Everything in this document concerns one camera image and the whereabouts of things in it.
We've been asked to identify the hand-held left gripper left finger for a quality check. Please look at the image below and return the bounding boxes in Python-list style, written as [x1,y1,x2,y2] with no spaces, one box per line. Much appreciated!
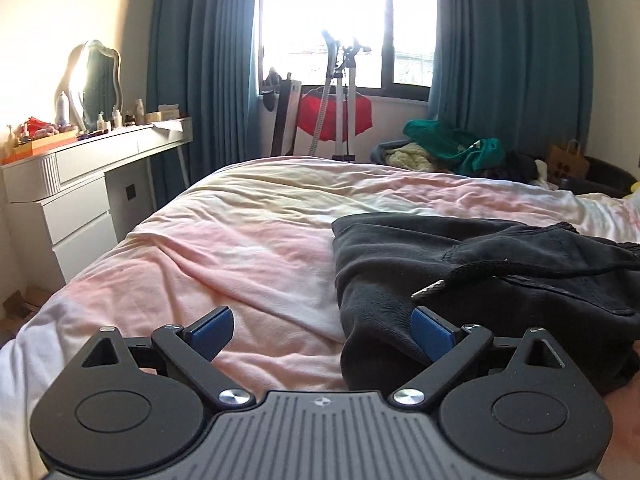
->
[80,306,253,408]

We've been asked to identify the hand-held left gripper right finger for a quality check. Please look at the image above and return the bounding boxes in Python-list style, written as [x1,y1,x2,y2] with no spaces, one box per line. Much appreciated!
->
[392,306,568,407]

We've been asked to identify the black drawstring garment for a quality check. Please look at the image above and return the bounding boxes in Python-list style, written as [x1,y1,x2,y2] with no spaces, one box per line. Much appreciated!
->
[331,213,640,396]

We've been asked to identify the dark clothes pile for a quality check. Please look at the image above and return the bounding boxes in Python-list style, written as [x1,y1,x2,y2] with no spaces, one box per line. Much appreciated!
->
[477,150,548,184]

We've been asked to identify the green clothes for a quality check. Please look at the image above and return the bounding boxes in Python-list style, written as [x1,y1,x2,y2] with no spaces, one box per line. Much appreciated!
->
[402,119,506,173]

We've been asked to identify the bed with pink white blanket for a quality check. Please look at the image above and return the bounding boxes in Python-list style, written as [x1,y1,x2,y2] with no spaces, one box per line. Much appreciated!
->
[0,156,640,413]

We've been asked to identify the pale yellow cloth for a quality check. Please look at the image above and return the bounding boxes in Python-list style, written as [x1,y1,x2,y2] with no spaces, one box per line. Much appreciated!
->
[387,142,447,174]

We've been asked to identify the white dressing table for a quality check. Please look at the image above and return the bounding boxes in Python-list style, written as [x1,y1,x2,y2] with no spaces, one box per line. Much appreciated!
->
[0,117,194,286]

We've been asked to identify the cardboard box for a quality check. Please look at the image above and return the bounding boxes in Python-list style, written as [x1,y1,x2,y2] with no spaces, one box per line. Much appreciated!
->
[0,286,52,335]

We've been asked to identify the brown paper bag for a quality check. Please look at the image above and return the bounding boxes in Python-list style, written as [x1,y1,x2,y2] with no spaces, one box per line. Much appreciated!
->
[547,139,592,182]

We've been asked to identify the black upright stand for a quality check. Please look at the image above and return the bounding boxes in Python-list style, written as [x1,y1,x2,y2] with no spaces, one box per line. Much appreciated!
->
[261,67,294,157]

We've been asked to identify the red cloth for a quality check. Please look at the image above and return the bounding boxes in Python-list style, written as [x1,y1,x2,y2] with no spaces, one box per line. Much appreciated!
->
[298,87,374,143]

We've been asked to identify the black basket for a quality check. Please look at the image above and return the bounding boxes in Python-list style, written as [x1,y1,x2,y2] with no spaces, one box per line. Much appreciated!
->
[560,155,640,197]

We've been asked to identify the silver tripod stand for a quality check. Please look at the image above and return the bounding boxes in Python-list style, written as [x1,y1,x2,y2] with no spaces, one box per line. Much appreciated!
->
[332,37,373,162]

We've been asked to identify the orange tray with trinkets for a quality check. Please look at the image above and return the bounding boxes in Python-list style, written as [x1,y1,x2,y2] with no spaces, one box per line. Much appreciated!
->
[4,116,79,162]

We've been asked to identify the wavy framed mirror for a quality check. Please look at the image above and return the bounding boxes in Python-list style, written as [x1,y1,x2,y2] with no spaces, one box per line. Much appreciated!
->
[54,39,124,131]

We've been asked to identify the teal curtain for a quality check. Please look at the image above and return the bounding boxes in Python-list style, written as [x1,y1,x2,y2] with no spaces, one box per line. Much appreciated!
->
[146,0,264,211]
[427,0,597,161]

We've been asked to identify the window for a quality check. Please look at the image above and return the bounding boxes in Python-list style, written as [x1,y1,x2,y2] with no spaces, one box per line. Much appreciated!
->
[257,0,441,95]

